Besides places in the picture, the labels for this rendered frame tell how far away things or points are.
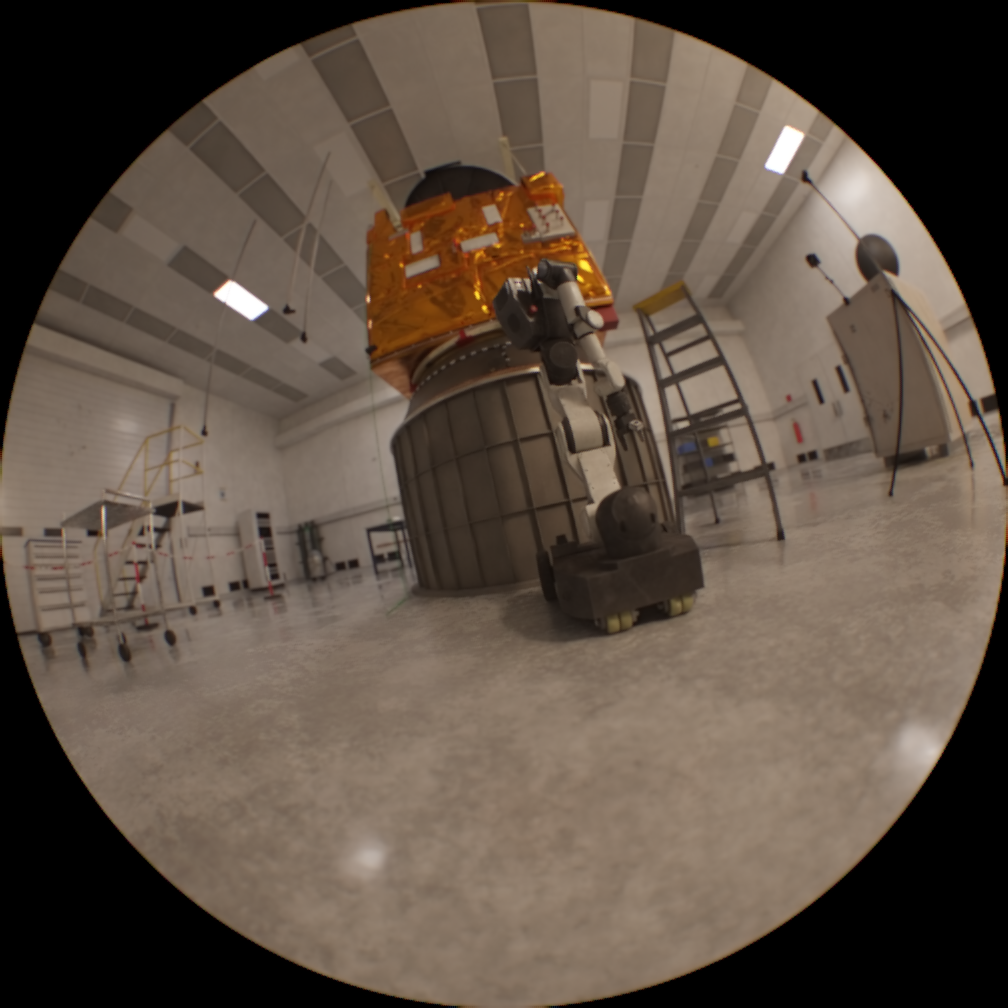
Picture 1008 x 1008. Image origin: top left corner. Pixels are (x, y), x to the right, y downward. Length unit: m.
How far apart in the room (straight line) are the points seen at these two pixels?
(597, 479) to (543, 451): 0.70
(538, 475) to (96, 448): 7.87
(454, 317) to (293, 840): 2.64
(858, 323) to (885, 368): 0.46
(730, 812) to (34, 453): 8.07
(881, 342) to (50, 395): 11.08
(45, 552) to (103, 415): 4.53
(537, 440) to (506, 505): 0.39
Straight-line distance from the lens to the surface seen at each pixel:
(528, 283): 1.51
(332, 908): 0.42
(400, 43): 4.94
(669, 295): 2.25
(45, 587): 4.27
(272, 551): 8.85
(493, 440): 1.79
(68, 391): 8.34
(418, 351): 2.57
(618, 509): 0.77
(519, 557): 1.74
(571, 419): 1.19
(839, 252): 8.49
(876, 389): 3.59
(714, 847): 0.37
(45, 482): 7.69
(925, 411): 3.39
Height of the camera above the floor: 0.33
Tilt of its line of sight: 4 degrees up
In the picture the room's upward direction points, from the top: 13 degrees counter-clockwise
